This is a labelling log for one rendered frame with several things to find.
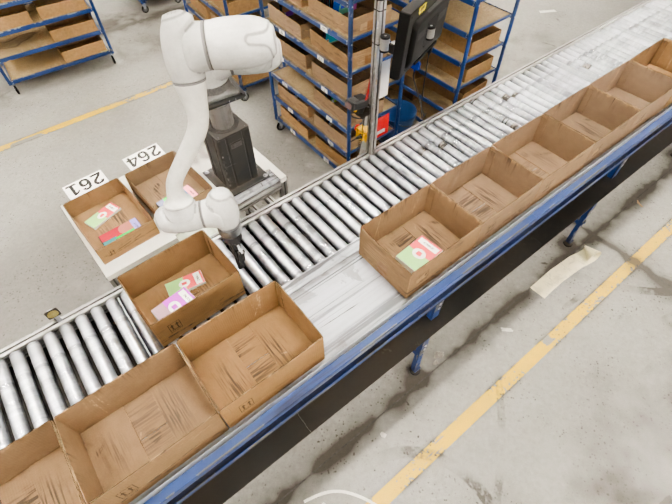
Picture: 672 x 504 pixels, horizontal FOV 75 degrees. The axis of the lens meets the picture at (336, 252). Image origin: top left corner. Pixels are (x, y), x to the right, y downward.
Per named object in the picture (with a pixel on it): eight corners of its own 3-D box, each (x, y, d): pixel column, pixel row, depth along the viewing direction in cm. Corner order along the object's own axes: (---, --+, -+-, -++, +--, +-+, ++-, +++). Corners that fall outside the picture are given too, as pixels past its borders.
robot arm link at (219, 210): (240, 209, 170) (205, 214, 169) (232, 179, 158) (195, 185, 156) (242, 229, 164) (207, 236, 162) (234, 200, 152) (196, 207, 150)
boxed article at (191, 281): (165, 286, 192) (164, 284, 191) (200, 271, 197) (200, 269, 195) (170, 299, 188) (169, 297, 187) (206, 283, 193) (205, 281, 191)
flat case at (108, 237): (99, 238, 209) (97, 236, 208) (136, 219, 216) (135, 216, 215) (110, 256, 203) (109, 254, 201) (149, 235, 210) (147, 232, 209)
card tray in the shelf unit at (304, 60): (272, 47, 319) (270, 33, 311) (306, 33, 330) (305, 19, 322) (306, 70, 299) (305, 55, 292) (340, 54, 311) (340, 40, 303)
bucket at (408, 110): (367, 138, 370) (369, 108, 347) (395, 123, 382) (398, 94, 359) (393, 157, 355) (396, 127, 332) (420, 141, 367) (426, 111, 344)
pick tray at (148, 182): (178, 163, 241) (172, 149, 233) (217, 201, 224) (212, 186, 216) (130, 189, 230) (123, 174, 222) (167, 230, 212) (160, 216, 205)
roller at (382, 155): (373, 152, 247) (375, 157, 252) (441, 205, 222) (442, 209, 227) (379, 146, 247) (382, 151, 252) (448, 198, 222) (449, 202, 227)
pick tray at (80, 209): (125, 191, 229) (117, 176, 221) (161, 233, 211) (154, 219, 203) (71, 218, 218) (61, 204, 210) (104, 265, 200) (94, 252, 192)
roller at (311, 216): (297, 199, 231) (296, 192, 227) (361, 262, 206) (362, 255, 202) (289, 204, 229) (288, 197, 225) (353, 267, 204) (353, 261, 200)
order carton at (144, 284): (211, 252, 204) (202, 228, 191) (246, 293, 190) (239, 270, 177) (131, 299, 189) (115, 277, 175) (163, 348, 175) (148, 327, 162)
